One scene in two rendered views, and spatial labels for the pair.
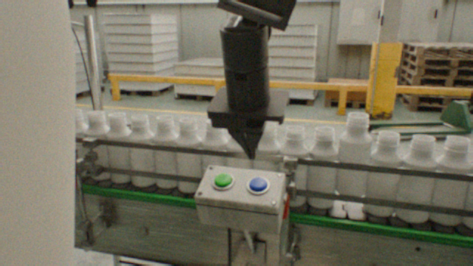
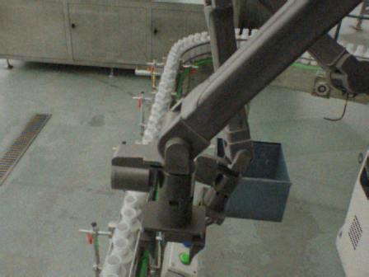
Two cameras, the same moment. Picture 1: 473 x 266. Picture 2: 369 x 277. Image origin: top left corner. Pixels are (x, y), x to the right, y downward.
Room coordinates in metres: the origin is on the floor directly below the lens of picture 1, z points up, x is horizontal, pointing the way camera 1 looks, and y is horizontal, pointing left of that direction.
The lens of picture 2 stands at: (0.72, 0.75, 1.95)
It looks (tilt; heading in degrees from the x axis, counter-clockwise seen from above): 33 degrees down; 259
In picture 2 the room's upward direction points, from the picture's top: 3 degrees clockwise
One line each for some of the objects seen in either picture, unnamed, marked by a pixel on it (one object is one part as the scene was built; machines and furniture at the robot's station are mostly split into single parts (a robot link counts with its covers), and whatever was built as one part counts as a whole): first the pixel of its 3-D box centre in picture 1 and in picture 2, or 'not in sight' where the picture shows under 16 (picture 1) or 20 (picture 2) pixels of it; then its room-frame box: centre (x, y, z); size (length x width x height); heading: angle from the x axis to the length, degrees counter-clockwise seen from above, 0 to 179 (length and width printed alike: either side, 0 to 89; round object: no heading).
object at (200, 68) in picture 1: (211, 78); not in sight; (6.80, 0.55, 0.33); 1.25 x 1.03 x 0.66; 163
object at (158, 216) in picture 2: not in sight; (175, 207); (0.62, 0.26, 1.51); 0.10 x 0.07 x 0.07; 165
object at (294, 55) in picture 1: (290, 62); not in sight; (6.53, -0.96, 0.67); 1.24 x 1.03 x 1.35; 163
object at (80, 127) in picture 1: (78, 143); not in sight; (0.81, 0.39, 1.08); 0.06 x 0.06 x 0.17
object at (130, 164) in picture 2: not in sight; (151, 158); (0.66, 0.26, 1.60); 0.12 x 0.09 x 0.12; 165
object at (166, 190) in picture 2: not in sight; (173, 176); (0.62, 0.26, 1.57); 0.07 x 0.06 x 0.07; 165
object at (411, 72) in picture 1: (439, 75); not in sight; (5.90, -3.36, 0.51); 1.26 x 1.08 x 1.02; 165
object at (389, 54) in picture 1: (381, 82); not in sight; (4.92, -2.02, 0.55); 0.40 x 0.34 x 1.10; 75
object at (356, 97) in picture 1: (355, 92); not in sight; (6.19, -2.11, 0.16); 1.23 x 1.02 x 0.31; 163
